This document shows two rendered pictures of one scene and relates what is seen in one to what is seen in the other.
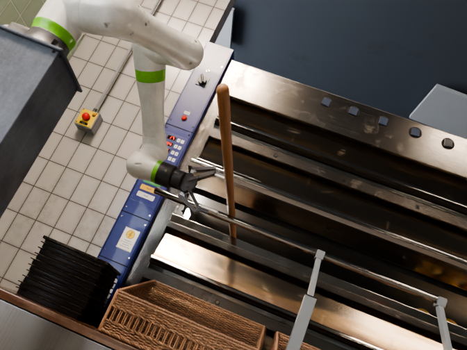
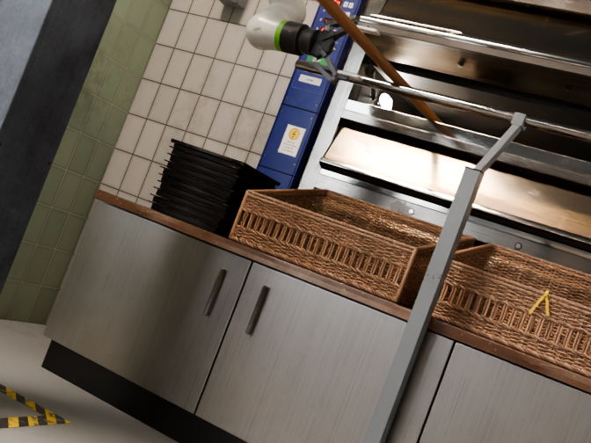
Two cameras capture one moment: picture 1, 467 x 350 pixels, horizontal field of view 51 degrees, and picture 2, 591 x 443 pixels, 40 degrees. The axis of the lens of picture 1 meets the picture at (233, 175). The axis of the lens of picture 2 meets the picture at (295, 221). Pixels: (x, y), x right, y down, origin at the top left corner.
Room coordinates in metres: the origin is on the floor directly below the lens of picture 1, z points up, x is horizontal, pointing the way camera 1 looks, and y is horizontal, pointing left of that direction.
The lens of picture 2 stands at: (-0.33, -0.70, 0.60)
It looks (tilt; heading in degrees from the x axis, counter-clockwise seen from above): 2 degrees up; 19
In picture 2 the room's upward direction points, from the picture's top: 21 degrees clockwise
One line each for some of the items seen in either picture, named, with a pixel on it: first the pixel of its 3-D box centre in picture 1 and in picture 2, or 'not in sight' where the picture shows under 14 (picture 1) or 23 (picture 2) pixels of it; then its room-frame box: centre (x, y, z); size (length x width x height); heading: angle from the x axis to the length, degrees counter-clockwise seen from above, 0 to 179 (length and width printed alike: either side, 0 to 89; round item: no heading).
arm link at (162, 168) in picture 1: (167, 175); (297, 39); (1.82, 0.23, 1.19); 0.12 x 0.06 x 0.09; 171
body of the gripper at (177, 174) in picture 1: (184, 181); (317, 43); (1.80, 0.16, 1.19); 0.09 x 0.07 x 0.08; 81
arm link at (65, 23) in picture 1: (69, 16); not in sight; (1.27, 0.63, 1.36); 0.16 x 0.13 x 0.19; 65
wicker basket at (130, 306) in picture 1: (191, 328); (356, 237); (2.02, -0.09, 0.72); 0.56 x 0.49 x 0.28; 81
